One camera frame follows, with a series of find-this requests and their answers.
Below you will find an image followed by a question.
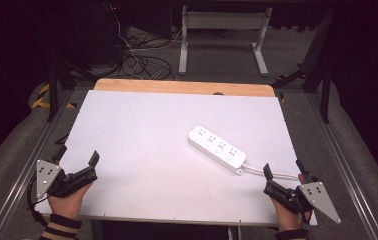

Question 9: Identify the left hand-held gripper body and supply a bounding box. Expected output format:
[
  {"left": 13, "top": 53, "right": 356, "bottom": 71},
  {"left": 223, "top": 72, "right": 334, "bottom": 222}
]
[{"left": 36, "top": 159, "right": 99, "bottom": 200}]

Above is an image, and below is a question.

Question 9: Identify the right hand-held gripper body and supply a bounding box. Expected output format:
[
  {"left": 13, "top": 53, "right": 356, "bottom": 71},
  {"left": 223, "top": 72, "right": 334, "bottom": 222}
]
[{"left": 263, "top": 179, "right": 342, "bottom": 225}]

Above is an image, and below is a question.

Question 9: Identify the person's right hand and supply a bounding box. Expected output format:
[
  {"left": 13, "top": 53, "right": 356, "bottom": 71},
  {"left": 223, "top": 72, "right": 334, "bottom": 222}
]
[{"left": 270, "top": 173, "right": 307, "bottom": 232}]

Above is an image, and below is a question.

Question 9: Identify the person's left hand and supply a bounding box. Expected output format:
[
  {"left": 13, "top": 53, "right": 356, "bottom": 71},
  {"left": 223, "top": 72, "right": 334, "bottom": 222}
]
[{"left": 47, "top": 182, "right": 93, "bottom": 221}]

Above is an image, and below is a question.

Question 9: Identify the white power strip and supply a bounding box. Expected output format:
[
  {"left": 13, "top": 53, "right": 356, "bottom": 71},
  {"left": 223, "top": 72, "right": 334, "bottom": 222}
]
[{"left": 187, "top": 124, "right": 248, "bottom": 176}]

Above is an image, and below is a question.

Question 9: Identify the yellow black hazard tape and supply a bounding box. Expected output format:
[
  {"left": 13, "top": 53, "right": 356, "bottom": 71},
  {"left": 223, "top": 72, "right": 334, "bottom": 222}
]
[{"left": 31, "top": 82, "right": 78, "bottom": 110}]

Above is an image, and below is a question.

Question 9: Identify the white board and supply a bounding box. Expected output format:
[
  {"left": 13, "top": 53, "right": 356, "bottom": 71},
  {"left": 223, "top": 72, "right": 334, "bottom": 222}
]
[{"left": 34, "top": 88, "right": 319, "bottom": 228}]

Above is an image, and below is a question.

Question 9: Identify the black metal stand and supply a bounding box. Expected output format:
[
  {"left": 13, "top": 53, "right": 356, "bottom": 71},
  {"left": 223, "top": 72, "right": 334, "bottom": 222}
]
[
  {"left": 270, "top": 8, "right": 336, "bottom": 125},
  {"left": 42, "top": 54, "right": 93, "bottom": 123}
]

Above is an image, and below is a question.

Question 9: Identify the wooden table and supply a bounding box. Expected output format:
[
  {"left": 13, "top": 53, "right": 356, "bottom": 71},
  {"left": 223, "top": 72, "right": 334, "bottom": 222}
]
[{"left": 93, "top": 78, "right": 276, "bottom": 99}]

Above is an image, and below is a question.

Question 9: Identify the white power strip cable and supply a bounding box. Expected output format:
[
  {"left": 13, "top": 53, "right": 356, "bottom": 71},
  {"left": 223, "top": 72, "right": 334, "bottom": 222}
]
[{"left": 241, "top": 162, "right": 300, "bottom": 181}]

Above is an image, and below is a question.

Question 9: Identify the aluminium rail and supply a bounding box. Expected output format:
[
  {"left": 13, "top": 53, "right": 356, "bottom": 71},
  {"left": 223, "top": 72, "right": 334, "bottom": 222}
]
[
  {"left": 304, "top": 92, "right": 378, "bottom": 240},
  {"left": 0, "top": 89, "right": 75, "bottom": 240}
]

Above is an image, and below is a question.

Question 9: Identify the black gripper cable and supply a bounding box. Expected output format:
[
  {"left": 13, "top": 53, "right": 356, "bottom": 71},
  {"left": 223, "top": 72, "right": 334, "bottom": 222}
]
[{"left": 26, "top": 181, "right": 50, "bottom": 228}]

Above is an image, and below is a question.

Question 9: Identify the tangle of floor cables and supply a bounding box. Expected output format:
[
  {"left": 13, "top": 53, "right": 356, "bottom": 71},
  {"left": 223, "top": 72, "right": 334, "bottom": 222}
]
[{"left": 108, "top": 3, "right": 191, "bottom": 82}]

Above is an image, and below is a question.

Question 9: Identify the white metal stand frame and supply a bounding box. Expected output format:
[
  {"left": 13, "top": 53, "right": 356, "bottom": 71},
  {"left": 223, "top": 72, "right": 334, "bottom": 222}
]
[{"left": 177, "top": 4, "right": 274, "bottom": 77}]

